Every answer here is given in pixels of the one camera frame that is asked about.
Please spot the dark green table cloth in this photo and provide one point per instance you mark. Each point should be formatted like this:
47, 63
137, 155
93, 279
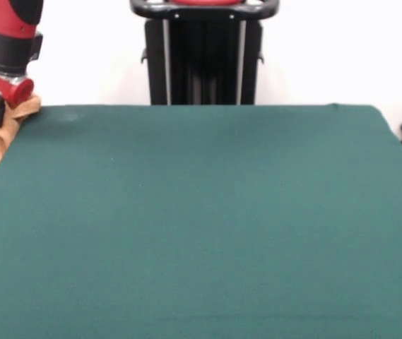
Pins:
222, 229

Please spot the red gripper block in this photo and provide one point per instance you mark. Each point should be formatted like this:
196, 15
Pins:
3, 86

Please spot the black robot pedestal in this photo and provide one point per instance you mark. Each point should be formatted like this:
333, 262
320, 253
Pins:
200, 53

